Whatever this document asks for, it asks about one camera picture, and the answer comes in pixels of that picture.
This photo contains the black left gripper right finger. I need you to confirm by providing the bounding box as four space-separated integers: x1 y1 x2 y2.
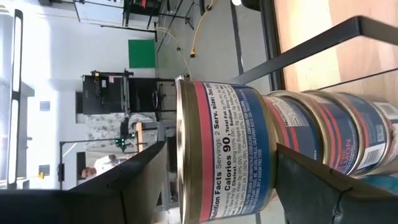
275 144 398 224

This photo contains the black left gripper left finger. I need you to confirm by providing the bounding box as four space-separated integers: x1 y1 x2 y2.
0 141 169 224

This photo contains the pink salmon can gold lid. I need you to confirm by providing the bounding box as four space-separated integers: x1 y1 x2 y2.
338 93 398 178
175 79 279 224
306 90 361 177
262 90 326 166

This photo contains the person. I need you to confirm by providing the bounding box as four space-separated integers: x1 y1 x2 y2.
79 154 125 184

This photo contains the patterned curtain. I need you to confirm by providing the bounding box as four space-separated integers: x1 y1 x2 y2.
85 112 156 150

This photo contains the black equipment rack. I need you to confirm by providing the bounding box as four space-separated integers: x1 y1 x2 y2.
81 70 177 114

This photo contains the green panel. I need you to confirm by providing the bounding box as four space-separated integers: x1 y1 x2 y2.
128 39 156 69

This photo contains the yellow extension cable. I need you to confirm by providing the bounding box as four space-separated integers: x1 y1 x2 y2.
188 0 216 59

